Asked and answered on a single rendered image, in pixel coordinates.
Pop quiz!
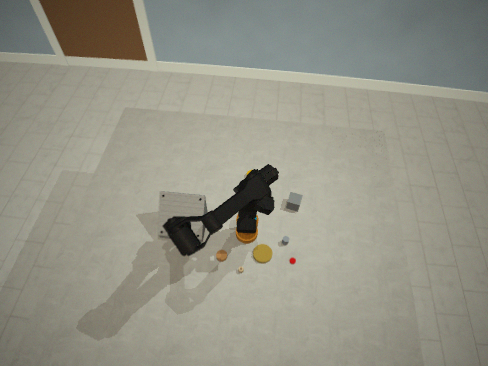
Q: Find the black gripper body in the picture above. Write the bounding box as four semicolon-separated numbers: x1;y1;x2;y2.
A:
237;201;257;233

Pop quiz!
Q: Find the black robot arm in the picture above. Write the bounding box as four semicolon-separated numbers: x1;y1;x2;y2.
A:
163;164;279;256

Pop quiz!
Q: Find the yellow round disc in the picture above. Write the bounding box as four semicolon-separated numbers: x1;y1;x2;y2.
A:
253;244;272;263

